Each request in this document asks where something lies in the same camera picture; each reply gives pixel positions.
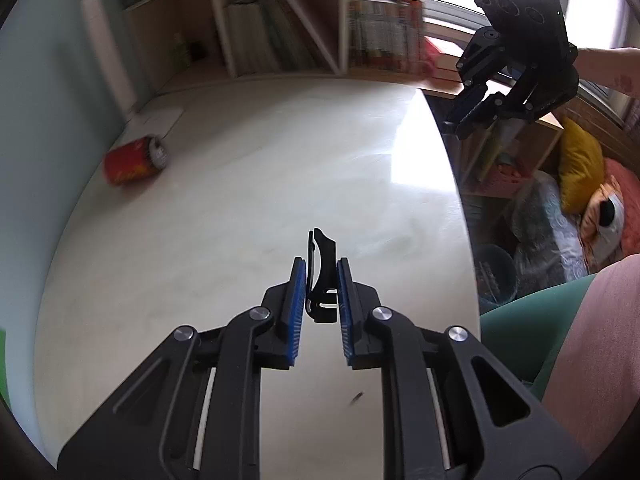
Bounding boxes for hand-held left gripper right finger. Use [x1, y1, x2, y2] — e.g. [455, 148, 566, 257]
[336, 257, 596, 480]

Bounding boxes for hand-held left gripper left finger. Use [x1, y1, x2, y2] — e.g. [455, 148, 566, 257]
[57, 256, 307, 480]

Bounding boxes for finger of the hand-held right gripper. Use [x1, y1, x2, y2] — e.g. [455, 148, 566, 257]
[442, 29, 506, 133]
[457, 67, 538, 141]

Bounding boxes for black plastic clip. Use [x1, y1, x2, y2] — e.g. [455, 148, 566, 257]
[306, 228, 340, 324]

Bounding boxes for dark trash bin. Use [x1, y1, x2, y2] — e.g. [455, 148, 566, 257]
[472, 245, 518, 316]

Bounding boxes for person's right forearm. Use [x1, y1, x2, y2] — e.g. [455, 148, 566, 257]
[572, 46, 640, 106]

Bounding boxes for stack of red books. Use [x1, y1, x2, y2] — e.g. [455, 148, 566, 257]
[422, 35, 466, 83]

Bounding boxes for low wooden shelf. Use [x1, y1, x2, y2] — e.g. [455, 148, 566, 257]
[440, 87, 566, 201]

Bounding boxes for yellow pillow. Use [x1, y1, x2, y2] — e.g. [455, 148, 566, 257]
[557, 117, 604, 216]

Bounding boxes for row of colourful books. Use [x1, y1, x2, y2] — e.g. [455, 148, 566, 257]
[347, 0, 426, 68]

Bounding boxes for orange plush pillow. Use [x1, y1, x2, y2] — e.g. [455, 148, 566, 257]
[580, 157, 640, 261]

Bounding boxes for grey patterned blanket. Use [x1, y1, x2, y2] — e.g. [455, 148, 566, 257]
[505, 170, 591, 296]

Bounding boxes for green seat cushion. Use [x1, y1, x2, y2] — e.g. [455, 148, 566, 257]
[480, 277, 598, 396]

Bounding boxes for red drink can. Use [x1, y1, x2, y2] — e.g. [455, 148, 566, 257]
[102, 135, 168, 187]

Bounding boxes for row of pale books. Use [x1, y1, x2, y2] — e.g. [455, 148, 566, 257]
[222, 0, 321, 76]

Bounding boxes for white paper sheet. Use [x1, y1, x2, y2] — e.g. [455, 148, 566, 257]
[127, 105, 183, 136]

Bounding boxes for wooden bookshelf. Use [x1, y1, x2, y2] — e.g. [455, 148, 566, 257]
[117, 0, 351, 96]

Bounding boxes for person's pink clothed leg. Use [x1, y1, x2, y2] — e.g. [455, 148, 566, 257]
[542, 254, 640, 461]

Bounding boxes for small green object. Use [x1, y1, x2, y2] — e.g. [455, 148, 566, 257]
[172, 35, 193, 68]

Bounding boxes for brown wooden bed frame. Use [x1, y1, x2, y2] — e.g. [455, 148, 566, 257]
[575, 95, 640, 146]

